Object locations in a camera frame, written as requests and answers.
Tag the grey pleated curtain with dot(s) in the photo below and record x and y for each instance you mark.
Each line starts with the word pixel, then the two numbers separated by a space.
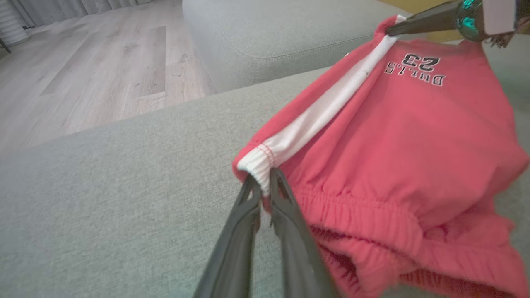
pixel 83 8

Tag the red shorts white stripe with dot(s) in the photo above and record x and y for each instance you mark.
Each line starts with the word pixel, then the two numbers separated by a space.
pixel 414 157

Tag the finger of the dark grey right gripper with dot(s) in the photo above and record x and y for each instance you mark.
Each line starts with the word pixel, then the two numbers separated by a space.
pixel 430 20

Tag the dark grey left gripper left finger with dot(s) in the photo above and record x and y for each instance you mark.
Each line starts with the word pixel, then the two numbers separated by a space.
pixel 232 248

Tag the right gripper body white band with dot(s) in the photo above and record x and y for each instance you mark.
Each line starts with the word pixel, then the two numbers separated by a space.
pixel 492 16

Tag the long yellow sofa back cushion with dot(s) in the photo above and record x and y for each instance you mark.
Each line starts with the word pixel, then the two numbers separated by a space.
pixel 414 4

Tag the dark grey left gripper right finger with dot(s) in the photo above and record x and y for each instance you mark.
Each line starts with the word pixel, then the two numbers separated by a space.
pixel 296 248

